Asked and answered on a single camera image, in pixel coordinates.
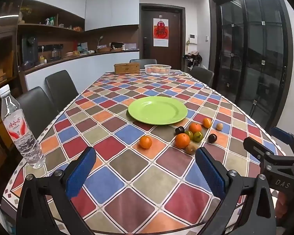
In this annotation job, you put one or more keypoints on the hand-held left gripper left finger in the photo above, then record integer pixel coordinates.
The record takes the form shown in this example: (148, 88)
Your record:
(80, 170)

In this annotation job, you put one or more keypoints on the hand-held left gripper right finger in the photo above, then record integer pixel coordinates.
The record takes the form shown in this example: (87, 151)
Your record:
(210, 171)

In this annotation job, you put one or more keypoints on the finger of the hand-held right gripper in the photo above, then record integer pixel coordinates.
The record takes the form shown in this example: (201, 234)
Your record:
(283, 134)
(257, 146)

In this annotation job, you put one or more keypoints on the brown kiwi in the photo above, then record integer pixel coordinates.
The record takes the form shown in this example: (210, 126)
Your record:
(190, 149)

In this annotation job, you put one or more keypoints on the dark purple round fruit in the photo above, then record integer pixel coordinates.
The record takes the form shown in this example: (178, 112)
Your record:
(212, 137)
(179, 129)

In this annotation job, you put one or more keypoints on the large green tomato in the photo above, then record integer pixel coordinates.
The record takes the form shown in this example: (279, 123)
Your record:
(198, 137)

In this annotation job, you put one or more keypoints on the large orange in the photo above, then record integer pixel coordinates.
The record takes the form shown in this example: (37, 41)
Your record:
(182, 140)

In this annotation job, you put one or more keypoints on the small green tomato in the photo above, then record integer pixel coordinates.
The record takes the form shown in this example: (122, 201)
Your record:
(188, 134)

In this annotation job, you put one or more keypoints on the tan longan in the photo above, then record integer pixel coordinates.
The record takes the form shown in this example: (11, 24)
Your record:
(219, 126)

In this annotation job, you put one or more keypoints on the red-orange tomato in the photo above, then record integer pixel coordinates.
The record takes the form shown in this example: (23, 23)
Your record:
(195, 128)

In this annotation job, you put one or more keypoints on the small orange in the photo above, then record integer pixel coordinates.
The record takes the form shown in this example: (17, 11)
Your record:
(207, 122)

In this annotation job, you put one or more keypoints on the medium orange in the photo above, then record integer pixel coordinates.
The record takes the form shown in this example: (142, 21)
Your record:
(145, 142)

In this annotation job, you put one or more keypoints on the green plate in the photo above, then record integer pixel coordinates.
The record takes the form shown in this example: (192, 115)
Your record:
(158, 110)

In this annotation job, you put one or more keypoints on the person's right hand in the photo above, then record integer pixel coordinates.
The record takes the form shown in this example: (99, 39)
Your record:
(288, 205)

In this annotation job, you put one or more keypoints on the checkered colourful tablecloth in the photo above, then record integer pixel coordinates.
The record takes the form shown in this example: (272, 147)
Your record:
(142, 183)

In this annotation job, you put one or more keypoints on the clear plastic water bottle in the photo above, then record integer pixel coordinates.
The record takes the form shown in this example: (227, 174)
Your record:
(19, 132)

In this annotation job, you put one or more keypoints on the dark leather chair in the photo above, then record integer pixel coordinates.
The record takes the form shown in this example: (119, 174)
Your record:
(143, 61)
(36, 107)
(61, 88)
(202, 74)

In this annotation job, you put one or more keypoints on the black framed glass sliding door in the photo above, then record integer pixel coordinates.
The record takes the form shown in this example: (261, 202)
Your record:
(254, 53)

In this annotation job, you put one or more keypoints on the white counter cabinet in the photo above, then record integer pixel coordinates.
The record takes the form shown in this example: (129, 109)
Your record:
(88, 66)

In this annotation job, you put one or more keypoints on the pile of dark bags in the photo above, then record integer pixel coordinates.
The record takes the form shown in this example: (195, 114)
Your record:
(193, 58)

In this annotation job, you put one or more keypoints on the woven wicker box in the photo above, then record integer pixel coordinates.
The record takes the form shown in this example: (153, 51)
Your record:
(127, 68)

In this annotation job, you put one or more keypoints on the white mesh basket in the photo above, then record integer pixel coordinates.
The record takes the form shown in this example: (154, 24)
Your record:
(157, 71)

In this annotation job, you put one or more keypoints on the small yellow bottle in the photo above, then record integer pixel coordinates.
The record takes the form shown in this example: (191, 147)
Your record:
(42, 60)

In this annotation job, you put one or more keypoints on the glass pitcher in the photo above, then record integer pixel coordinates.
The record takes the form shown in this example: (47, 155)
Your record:
(55, 53)

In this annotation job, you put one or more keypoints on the shallow wicker tray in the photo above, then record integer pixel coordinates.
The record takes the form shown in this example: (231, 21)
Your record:
(103, 49)

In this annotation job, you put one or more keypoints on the light blue card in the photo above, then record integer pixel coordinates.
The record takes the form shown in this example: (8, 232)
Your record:
(82, 47)

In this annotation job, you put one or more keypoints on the black box on stand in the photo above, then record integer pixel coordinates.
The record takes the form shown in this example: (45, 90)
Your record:
(116, 45)

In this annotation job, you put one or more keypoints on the black water dispenser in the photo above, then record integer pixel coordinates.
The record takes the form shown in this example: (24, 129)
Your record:
(29, 50)

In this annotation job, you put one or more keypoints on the small desk lamp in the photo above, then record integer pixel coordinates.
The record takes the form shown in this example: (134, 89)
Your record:
(100, 40)

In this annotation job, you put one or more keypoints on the dark brown door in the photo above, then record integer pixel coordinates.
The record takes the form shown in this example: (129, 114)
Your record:
(176, 34)

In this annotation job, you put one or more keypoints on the red and white door poster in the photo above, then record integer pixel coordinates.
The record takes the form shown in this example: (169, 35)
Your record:
(161, 33)

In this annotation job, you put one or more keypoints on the white upper cabinet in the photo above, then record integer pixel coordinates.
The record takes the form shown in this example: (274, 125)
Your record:
(110, 7)

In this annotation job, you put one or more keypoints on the white wall intercom panel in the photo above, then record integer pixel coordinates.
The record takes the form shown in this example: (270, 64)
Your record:
(192, 38)

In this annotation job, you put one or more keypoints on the black wall power strip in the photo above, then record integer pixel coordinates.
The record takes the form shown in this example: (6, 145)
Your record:
(50, 47)

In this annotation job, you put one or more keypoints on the brown wooden wall shelf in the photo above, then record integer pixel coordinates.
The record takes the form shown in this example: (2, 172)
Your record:
(39, 27)

